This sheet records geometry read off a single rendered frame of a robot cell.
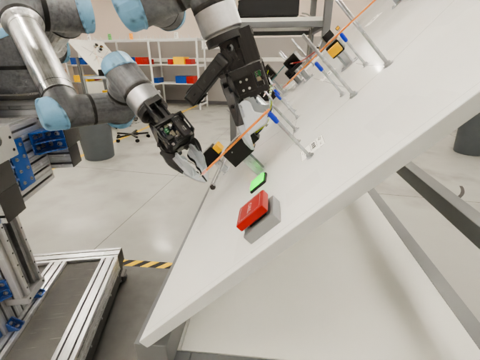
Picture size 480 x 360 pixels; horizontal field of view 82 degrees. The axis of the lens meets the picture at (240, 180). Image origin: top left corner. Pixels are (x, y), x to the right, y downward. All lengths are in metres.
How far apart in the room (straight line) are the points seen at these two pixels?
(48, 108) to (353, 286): 0.79
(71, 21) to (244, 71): 0.65
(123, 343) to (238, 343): 1.13
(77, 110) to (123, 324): 1.26
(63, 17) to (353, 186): 0.93
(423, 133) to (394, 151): 0.03
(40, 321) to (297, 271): 1.25
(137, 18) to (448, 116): 0.47
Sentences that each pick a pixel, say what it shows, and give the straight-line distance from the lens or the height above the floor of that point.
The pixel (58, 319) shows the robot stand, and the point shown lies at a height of 0.21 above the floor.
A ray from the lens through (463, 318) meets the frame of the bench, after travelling 0.77.
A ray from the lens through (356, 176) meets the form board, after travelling 0.33.
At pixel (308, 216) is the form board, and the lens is 0.33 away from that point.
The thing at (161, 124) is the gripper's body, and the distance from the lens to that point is 0.62.
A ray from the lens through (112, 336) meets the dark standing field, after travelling 1.73.
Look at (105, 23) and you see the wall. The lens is 10.03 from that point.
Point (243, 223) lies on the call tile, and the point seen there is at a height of 1.08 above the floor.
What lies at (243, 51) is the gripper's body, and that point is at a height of 1.30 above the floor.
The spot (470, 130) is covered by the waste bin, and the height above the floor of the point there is 0.35.
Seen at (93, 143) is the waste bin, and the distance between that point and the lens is 4.15.
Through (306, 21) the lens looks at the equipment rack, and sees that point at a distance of 1.53.
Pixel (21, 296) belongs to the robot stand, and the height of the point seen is 0.38.
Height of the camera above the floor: 1.29
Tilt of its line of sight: 24 degrees down
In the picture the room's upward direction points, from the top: straight up
